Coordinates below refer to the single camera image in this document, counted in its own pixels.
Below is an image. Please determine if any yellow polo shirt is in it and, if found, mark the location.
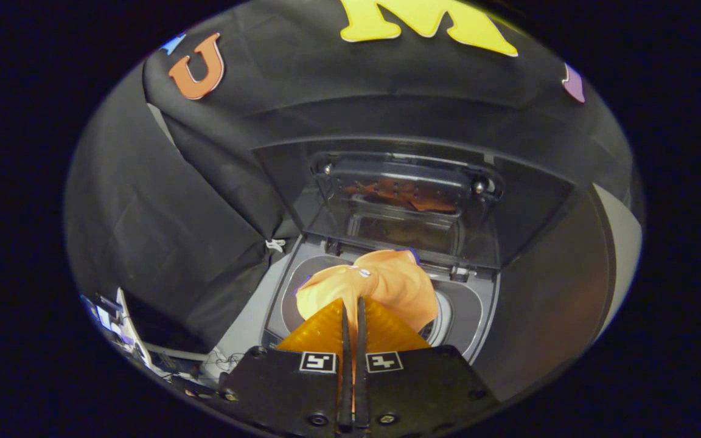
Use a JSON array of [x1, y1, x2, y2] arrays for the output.
[[296, 248, 439, 341]]

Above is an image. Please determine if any white flat board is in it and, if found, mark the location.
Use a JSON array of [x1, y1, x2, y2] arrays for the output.
[[115, 287, 154, 369]]

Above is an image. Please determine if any grey washing machine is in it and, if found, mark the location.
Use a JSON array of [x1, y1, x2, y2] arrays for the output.
[[262, 234, 501, 366]]

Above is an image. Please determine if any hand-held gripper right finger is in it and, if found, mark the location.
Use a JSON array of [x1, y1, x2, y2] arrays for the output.
[[354, 297, 500, 434]]

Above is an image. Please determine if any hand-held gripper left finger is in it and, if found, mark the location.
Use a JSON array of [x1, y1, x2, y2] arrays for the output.
[[220, 297, 352, 434]]

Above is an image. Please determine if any black backdrop cloth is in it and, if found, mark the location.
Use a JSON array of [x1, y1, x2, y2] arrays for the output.
[[65, 0, 637, 347]]

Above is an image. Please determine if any dark washing machine lid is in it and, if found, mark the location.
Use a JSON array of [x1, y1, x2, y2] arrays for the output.
[[252, 137, 576, 271]]

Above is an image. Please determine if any beige cabinet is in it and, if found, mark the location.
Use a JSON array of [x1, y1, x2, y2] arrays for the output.
[[472, 182, 643, 402]]

